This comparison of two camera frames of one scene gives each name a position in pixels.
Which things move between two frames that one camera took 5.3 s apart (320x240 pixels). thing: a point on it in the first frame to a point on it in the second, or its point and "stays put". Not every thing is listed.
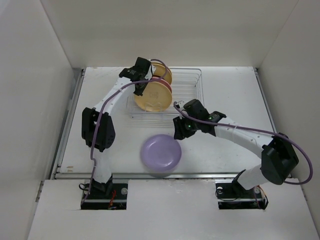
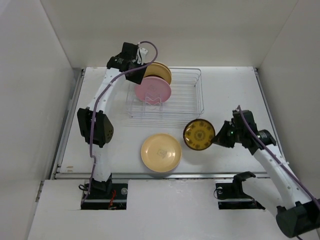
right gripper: (180, 132) to (220, 138)
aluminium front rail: (81, 175) stays put
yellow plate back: (160, 71) stays put
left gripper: (140, 92) to (137, 78)
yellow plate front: (157, 97) to (161, 152)
